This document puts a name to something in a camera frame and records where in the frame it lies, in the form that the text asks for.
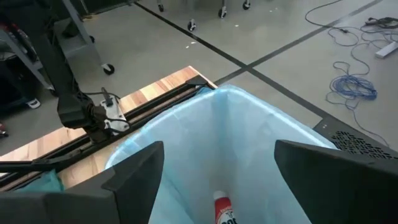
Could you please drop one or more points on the grey wheeled cart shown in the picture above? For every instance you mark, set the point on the grey wheeled cart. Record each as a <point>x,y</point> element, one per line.
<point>74,40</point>

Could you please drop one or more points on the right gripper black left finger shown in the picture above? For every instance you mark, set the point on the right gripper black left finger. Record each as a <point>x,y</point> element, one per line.
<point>93,205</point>

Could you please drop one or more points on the black perforated metal case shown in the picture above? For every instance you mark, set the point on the black perforated metal case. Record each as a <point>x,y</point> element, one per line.
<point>357,143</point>

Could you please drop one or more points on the light blue trash bag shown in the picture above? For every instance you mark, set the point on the light blue trash bag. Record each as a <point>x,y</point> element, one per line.
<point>233,130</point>

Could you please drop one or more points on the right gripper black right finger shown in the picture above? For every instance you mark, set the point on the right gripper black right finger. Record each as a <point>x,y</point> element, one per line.
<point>342,186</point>

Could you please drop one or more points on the red drink bottle white cap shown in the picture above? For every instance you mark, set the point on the red drink bottle white cap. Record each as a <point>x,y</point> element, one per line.
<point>223,208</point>

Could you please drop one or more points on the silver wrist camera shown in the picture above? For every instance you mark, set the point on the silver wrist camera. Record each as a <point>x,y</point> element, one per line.
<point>113,115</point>

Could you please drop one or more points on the white power strip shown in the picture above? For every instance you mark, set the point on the white power strip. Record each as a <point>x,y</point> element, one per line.
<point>387,49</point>

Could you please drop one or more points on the metal cart with casters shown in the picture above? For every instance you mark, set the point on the metal cart with casters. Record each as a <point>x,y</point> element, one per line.
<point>191,25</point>

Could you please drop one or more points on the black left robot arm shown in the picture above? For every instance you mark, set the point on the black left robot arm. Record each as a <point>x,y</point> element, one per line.
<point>53,62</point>

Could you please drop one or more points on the grey shelf rack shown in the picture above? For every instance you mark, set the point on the grey shelf rack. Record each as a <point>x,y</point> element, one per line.
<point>15,62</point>

